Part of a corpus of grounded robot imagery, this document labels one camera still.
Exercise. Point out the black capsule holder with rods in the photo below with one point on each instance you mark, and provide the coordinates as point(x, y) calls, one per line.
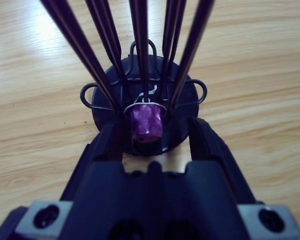
point(185, 130)

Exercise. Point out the purple coffee capsule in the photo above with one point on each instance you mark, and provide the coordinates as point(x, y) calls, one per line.
point(145, 122)

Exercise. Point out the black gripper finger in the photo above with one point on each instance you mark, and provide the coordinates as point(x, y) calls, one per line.
point(107, 145)
point(207, 147)

